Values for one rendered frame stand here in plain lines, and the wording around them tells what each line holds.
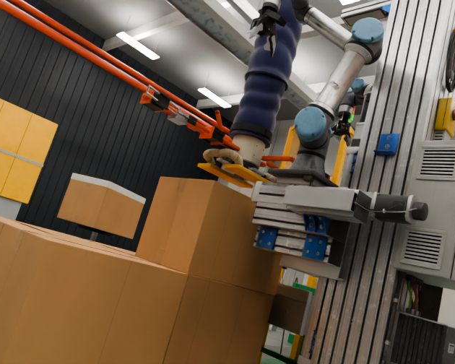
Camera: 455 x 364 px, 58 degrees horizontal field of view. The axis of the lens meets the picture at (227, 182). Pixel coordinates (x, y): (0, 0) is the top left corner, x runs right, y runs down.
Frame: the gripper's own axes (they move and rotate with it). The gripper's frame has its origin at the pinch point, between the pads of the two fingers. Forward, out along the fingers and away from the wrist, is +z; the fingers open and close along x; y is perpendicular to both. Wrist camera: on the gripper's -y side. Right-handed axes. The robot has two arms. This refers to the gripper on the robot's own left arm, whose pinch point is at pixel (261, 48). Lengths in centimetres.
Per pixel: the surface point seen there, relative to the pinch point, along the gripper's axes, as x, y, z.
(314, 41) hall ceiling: -572, 457, -468
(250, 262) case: -41, 11, 86
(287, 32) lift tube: -31.3, 19.1, -32.5
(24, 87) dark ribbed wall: -189, 1081, -219
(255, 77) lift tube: -26.2, 27.5, -4.9
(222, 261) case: -22, 11, 89
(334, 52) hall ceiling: -627, 433, -468
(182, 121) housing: 9.2, 26.0, 36.5
